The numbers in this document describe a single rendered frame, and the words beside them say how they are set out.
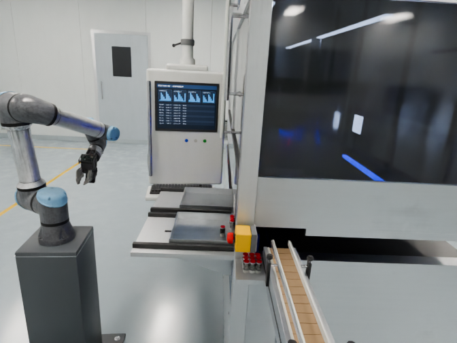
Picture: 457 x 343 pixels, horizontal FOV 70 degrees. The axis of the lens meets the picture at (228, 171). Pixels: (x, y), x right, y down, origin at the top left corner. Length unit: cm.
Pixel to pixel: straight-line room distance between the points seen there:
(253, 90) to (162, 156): 122
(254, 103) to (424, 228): 80
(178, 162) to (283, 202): 114
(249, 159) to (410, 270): 79
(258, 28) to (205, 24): 562
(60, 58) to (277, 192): 649
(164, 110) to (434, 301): 171
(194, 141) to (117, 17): 506
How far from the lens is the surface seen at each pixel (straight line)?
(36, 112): 150
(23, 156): 165
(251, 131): 111
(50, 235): 164
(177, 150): 218
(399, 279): 152
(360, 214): 131
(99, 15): 709
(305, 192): 121
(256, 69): 110
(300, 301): 105
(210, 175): 224
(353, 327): 160
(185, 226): 150
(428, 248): 173
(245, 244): 116
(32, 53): 756
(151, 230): 148
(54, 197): 158
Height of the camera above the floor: 157
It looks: 17 degrees down
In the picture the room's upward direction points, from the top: 3 degrees clockwise
